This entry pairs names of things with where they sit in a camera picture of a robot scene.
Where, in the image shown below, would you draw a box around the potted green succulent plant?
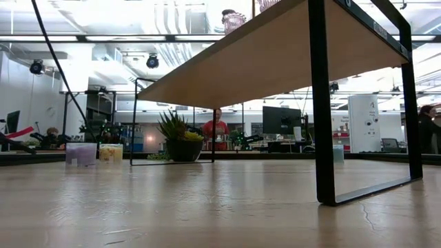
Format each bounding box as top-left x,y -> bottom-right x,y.
157,110 -> 205,163

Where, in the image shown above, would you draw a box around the small dark monitor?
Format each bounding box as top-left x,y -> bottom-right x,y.
5,110 -> 21,134

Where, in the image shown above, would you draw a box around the red bar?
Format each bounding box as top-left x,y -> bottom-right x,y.
2,126 -> 35,139

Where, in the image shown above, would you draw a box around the person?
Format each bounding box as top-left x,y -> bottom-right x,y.
202,108 -> 230,152
418,104 -> 441,155

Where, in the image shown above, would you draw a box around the wooden shelf riser black legs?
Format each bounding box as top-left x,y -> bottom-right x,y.
130,0 -> 424,207

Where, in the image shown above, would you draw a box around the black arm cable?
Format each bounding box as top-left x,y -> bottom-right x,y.
30,0 -> 97,142

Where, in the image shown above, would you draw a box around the red storage rack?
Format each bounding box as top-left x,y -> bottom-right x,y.
332,123 -> 349,152

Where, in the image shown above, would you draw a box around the white display pillar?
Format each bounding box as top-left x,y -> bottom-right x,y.
347,94 -> 382,154

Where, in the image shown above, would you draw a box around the black overhead beam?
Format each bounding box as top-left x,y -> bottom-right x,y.
0,33 -> 227,43

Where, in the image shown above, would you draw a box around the pink glass vase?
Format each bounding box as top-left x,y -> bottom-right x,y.
221,9 -> 247,35

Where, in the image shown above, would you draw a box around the black ceiling spotlight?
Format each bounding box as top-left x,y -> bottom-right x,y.
29,59 -> 45,75
145,54 -> 160,69

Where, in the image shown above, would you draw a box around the black computer monitor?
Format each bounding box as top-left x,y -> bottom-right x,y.
262,105 -> 302,135

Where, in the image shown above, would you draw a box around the dark shelving unit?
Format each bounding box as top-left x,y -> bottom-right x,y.
85,92 -> 116,143

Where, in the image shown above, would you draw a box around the yellow candle jar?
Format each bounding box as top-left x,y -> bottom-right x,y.
99,143 -> 124,165

